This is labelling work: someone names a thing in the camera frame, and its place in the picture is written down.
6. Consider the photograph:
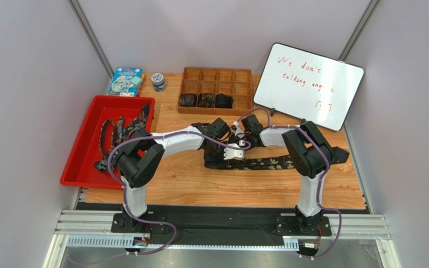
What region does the small blue white jar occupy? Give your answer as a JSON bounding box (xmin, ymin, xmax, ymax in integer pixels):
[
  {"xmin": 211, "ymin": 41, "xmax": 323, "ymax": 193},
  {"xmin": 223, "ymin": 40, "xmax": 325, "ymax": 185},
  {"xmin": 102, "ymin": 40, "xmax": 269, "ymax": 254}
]
[{"xmin": 151, "ymin": 73, "xmax": 167, "ymax": 92}]

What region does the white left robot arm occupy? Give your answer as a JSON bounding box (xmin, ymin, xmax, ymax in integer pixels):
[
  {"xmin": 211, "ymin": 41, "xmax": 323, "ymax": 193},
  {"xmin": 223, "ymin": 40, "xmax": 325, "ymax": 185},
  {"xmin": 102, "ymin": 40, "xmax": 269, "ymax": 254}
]
[{"xmin": 107, "ymin": 122, "xmax": 244, "ymax": 224}]

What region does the red plastic tray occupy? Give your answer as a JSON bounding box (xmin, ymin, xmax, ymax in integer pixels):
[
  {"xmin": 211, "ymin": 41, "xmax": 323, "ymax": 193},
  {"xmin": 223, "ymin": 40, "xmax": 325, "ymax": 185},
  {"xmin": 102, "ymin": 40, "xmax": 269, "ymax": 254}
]
[{"xmin": 60, "ymin": 95, "xmax": 155, "ymax": 189}]

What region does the blue floral necktie in tray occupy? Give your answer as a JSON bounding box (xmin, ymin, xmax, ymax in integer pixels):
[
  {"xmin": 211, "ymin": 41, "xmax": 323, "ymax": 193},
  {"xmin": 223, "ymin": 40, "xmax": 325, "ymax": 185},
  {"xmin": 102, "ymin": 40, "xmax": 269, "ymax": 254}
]
[{"xmin": 93, "ymin": 104, "xmax": 151, "ymax": 173}]

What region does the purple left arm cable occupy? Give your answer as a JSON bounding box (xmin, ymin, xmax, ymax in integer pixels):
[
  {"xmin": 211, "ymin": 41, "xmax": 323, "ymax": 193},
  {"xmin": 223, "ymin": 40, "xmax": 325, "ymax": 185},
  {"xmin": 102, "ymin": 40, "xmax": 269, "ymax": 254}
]
[{"xmin": 106, "ymin": 130, "xmax": 252, "ymax": 257}]

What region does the dark blue rolled tie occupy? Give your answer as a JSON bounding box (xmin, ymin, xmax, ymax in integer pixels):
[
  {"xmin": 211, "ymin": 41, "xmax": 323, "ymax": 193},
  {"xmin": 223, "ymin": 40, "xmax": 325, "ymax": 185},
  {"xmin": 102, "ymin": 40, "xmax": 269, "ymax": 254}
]
[{"xmin": 178, "ymin": 93, "xmax": 198, "ymax": 107}]

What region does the whiteboard with red writing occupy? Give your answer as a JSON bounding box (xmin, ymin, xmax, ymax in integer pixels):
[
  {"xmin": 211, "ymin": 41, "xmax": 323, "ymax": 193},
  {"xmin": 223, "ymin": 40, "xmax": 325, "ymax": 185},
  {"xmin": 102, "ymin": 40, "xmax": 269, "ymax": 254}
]
[{"xmin": 253, "ymin": 42, "xmax": 365, "ymax": 131}]

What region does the wooden compartment organizer box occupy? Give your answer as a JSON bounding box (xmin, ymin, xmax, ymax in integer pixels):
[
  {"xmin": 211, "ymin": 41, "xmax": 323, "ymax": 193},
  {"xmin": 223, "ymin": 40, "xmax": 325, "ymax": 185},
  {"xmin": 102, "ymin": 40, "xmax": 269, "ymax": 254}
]
[{"xmin": 177, "ymin": 67, "xmax": 254, "ymax": 116}]

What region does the black floral necktie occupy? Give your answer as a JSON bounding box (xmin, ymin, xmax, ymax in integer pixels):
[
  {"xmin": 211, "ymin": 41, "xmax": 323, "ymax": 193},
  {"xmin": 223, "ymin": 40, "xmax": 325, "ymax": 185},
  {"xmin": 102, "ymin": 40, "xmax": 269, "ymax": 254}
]
[{"xmin": 204, "ymin": 155, "xmax": 294, "ymax": 170}]

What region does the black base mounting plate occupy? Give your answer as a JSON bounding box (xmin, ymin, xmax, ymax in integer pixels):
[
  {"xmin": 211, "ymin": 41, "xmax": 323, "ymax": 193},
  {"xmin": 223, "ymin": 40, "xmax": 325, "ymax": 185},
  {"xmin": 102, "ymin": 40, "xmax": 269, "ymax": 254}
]
[{"xmin": 111, "ymin": 205, "xmax": 335, "ymax": 246}]

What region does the blue picture box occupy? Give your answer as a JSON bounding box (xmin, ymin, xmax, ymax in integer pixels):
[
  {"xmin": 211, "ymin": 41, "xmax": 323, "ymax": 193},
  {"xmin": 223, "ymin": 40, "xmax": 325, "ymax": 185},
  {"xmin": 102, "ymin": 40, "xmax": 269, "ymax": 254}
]
[{"xmin": 108, "ymin": 66, "xmax": 144, "ymax": 97}]

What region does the aluminium frame rail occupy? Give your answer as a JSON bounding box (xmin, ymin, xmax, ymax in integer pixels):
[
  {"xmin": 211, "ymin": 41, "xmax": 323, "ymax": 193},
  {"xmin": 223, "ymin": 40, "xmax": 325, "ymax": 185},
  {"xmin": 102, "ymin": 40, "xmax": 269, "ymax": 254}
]
[{"xmin": 44, "ymin": 205, "xmax": 400, "ymax": 267}]

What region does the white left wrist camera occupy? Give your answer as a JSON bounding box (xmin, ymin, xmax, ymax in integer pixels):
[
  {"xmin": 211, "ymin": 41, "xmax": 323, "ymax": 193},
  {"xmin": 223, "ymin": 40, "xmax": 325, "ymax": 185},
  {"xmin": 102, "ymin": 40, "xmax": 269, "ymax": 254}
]
[{"xmin": 223, "ymin": 148, "xmax": 245, "ymax": 161}]

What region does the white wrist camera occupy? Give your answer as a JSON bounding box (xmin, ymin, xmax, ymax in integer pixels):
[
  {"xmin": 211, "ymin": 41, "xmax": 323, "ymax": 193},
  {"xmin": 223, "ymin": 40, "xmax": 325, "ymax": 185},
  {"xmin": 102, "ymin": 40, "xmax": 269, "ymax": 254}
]
[
  {"xmin": 231, "ymin": 121, "xmax": 245, "ymax": 138},
  {"xmin": 223, "ymin": 148, "xmax": 245, "ymax": 161}
]

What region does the plain black rolled tie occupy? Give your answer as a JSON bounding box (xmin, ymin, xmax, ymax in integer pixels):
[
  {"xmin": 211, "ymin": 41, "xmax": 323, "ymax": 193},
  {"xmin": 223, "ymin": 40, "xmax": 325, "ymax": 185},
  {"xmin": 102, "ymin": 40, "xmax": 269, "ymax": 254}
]
[{"xmin": 214, "ymin": 93, "xmax": 234, "ymax": 109}]

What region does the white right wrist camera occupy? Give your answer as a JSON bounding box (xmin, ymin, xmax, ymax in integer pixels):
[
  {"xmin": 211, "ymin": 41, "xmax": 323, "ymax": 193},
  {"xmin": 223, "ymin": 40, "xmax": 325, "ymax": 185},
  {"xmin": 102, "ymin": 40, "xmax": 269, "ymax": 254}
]
[{"xmin": 231, "ymin": 121, "xmax": 245, "ymax": 138}]

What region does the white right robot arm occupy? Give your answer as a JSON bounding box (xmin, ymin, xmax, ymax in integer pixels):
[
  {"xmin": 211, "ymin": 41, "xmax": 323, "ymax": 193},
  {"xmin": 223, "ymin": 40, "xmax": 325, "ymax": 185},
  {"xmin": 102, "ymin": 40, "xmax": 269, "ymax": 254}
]
[{"xmin": 240, "ymin": 114, "xmax": 350, "ymax": 234}]

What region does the dark patterned rolled tie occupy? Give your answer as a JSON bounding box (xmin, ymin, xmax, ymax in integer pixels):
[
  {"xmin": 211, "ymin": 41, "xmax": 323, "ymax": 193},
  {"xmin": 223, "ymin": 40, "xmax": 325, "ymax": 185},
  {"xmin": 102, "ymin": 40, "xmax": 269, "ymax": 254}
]
[{"xmin": 197, "ymin": 93, "xmax": 216, "ymax": 108}]

